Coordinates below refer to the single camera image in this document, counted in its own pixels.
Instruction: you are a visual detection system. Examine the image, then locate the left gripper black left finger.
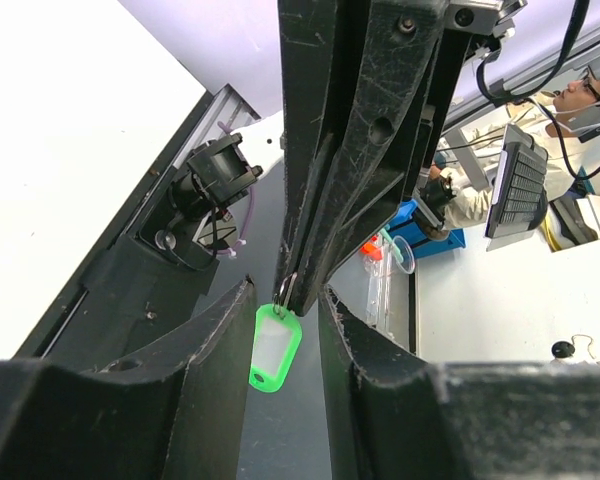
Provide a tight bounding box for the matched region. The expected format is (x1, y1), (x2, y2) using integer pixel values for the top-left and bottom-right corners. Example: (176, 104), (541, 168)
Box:
(0, 278), (257, 479)

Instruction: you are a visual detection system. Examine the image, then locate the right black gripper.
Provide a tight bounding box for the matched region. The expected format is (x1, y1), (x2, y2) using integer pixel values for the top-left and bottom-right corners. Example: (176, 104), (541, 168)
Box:
(276, 0), (527, 315)

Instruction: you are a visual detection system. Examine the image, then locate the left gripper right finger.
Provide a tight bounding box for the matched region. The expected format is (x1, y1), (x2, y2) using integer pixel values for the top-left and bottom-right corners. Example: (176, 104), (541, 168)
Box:
(318, 287), (600, 479)

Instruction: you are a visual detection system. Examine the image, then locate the green tag with key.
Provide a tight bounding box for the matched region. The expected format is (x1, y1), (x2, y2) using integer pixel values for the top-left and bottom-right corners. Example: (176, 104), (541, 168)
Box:
(249, 272), (303, 393)

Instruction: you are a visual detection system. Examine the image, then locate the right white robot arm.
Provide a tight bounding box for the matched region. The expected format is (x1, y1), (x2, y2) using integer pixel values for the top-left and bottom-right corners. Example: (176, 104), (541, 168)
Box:
(171, 1), (523, 315)

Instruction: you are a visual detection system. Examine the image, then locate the computer keyboard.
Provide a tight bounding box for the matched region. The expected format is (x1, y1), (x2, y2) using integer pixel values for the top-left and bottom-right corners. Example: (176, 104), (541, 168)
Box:
(485, 124), (548, 252)

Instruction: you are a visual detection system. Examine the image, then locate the person in background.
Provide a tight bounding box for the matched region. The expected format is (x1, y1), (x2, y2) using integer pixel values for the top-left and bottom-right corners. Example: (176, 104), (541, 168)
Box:
(427, 69), (600, 236)

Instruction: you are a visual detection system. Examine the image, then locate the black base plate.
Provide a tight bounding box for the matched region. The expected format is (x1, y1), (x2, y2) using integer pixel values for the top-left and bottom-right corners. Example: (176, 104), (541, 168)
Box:
(12, 84), (246, 374)

